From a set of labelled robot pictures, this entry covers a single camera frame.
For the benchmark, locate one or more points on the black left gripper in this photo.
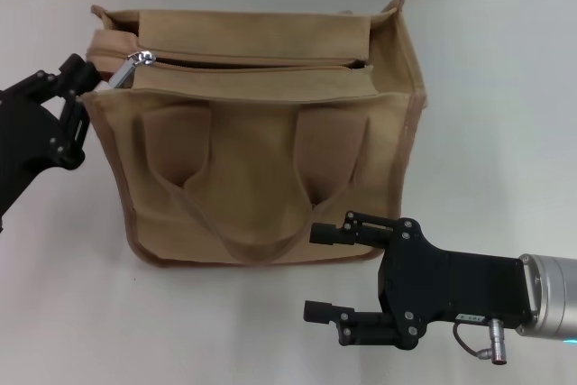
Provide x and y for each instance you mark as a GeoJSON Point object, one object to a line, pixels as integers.
{"type": "Point", "coordinates": [22, 141]}

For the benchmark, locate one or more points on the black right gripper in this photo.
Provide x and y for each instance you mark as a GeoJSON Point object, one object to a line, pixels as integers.
{"type": "Point", "coordinates": [451, 286]}

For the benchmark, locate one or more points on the silver metal zipper pull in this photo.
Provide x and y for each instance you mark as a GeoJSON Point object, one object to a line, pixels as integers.
{"type": "Point", "coordinates": [121, 74]}

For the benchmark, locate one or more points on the khaki canvas food bag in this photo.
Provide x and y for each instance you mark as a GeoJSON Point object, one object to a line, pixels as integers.
{"type": "Point", "coordinates": [252, 155]}

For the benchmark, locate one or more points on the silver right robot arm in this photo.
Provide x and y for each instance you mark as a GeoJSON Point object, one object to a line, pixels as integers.
{"type": "Point", "coordinates": [554, 299]}

